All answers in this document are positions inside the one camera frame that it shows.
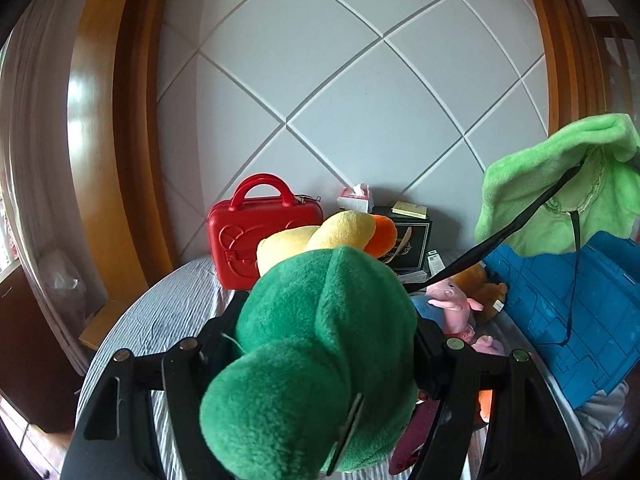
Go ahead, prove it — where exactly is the red bear-face suitcase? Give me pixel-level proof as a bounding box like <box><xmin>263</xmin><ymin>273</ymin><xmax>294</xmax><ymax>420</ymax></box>
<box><xmin>207</xmin><ymin>173</ymin><xmax>325</xmax><ymax>291</ymax></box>

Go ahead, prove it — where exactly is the orange-dress pink pig plush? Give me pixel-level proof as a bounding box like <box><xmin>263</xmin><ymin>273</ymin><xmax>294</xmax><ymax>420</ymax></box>
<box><xmin>470</xmin><ymin>335</ymin><xmax>506</xmax><ymax>423</ymax></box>

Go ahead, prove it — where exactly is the striped grey cloth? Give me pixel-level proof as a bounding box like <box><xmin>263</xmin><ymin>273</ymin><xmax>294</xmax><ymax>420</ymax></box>
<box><xmin>75</xmin><ymin>255</ymin><xmax>626</xmax><ymax>480</ymax></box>

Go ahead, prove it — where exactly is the brown teddy bear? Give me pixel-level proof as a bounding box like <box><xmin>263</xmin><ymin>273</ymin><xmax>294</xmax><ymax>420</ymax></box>
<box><xmin>450</xmin><ymin>262</ymin><xmax>508</xmax><ymax>323</ymax></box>

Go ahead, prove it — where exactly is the blue-bodied pink pig plush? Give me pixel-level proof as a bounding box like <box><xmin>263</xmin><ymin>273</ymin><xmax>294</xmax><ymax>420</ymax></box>
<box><xmin>410</xmin><ymin>280</ymin><xmax>485</xmax><ymax>341</ymax></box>

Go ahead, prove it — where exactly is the blue plastic crate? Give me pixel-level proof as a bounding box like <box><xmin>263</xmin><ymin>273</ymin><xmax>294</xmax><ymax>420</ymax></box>
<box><xmin>482</xmin><ymin>230</ymin><xmax>640</xmax><ymax>408</ymax></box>

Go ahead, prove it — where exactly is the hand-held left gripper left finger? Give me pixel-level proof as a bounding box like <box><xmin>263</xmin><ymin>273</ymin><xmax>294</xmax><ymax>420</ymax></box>
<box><xmin>60</xmin><ymin>290</ymin><xmax>251</xmax><ymax>480</ymax></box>

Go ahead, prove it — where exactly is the white tissue box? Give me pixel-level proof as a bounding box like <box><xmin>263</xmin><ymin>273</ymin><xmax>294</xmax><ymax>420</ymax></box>
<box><xmin>336</xmin><ymin>184</ymin><xmax>375</xmax><ymax>213</ymax></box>

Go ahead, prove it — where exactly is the black gift box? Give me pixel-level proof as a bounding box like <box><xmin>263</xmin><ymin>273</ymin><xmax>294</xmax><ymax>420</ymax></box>
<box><xmin>372</xmin><ymin>205</ymin><xmax>433</xmax><ymax>271</ymax></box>

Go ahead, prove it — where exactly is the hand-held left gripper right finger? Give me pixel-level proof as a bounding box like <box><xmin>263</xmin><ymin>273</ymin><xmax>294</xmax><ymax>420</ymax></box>
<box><xmin>390</xmin><ymin>317</ymin><xmax>583</xmax><ymax>480</ymax></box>

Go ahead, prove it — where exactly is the wooden board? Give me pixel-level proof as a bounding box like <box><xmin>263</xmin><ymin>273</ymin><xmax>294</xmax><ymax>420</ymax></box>
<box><xmin>79</xmin><ymin>300</ymin><xmax>131</xmax><ymax>350</ymax></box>

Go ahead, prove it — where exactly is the light green plush backpack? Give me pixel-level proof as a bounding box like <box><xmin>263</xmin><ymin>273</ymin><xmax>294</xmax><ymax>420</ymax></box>
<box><xmin>424</xmin><ymin>114</ymin><xmax>640</xmax><ymax>348</ymax></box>

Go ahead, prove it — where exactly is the black maroon plush toy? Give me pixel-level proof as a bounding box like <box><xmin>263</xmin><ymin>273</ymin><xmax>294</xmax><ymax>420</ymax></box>
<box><xmin>389</xmin><ymin>400</ymin><xmax>441</xmax><ymax>476</ymax></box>

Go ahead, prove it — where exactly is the dark green yellow duck plush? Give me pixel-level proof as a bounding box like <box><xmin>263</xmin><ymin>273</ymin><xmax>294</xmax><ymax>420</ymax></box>
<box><xmin>199</xmin><ymin>210</ymin><xmax>421</xmax><ymax>480</ymax></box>

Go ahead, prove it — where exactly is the yellow notepad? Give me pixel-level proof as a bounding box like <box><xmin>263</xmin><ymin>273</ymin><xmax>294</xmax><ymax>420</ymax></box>
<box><xmin>391</xmin><ymin>201</ymin><xmax>428</xmax><ymax>219</ymax></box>

